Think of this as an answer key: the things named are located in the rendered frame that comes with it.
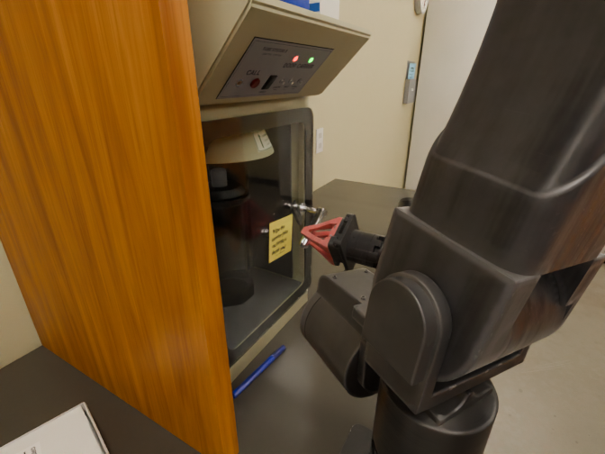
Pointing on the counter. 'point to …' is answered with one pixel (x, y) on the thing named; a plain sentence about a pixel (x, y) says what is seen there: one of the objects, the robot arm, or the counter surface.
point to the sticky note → (280, 237)
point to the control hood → (315, 33)
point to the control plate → (262, 47)
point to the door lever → (311, 220)
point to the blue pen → (257, 371)
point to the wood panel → (115, 205)
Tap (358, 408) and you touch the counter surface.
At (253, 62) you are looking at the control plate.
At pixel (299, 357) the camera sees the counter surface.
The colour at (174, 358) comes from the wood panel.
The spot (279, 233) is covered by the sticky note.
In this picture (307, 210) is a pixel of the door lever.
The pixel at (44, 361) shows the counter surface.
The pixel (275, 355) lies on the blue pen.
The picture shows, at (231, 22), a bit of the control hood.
